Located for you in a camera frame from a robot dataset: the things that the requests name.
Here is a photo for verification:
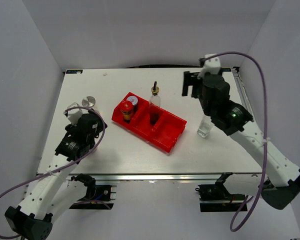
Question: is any blue label sticker left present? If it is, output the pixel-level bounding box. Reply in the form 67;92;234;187
65;69;83;75

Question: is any blue label sticker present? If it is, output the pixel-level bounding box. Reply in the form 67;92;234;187
221;67;232;72
65;69;83;75

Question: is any aluminium table frame rail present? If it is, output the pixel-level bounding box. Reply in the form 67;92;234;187
231;66;273;180

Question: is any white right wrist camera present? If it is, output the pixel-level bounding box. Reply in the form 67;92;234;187
197;54;221;79

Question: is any orange-labelled spice bottle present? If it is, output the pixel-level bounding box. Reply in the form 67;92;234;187
119;100;134;123

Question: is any white-lidded red spice jar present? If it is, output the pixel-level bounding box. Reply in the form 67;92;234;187
126;95;139;113

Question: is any red plastic organizer bin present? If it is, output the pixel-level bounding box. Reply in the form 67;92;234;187
111;92;187;153

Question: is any gold-spout bottle with dark sauce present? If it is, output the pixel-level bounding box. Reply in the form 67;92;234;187
149;81;161;125

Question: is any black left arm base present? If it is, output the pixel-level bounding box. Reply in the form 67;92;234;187
68;174;117;210

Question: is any gold-spout clear oil bottle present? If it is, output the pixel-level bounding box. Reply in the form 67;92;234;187
196;115;214;138

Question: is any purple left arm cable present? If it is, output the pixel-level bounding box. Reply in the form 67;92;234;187
0;106;106;238

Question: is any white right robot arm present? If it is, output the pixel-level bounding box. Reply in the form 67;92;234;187
182;71;300;210

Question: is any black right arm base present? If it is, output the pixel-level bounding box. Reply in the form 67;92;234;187
195;184;246;213

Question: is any silver-lidded clear jar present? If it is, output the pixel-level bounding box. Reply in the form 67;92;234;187
81;96;99;112

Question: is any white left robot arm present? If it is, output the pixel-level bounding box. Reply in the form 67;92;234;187
4;106;107;240

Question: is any blue label sticker right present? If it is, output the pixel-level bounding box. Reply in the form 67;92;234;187
221;67;232;72

